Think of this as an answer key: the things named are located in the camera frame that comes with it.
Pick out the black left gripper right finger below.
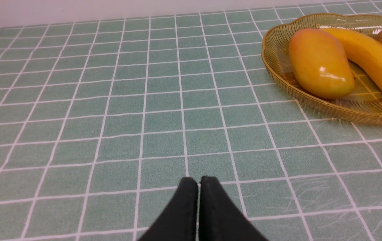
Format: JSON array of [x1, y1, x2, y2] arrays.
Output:
[[198, 176, 267, 241]]

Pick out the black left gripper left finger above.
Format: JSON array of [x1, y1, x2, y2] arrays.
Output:
[[139, 177, 198, 241]]

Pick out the amber glass fruit plate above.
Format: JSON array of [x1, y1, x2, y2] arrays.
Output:
[[261, 13, 382, 126]]

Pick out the green checkered tablecloth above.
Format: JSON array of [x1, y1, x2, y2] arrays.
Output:
[[0, 0, 382, 241]]

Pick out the orange yellow mango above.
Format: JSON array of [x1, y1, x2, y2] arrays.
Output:
[[289, 28, 355, 99]]

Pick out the yellow banana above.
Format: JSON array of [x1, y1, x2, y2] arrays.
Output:
[[321, 28, 382, 92]]

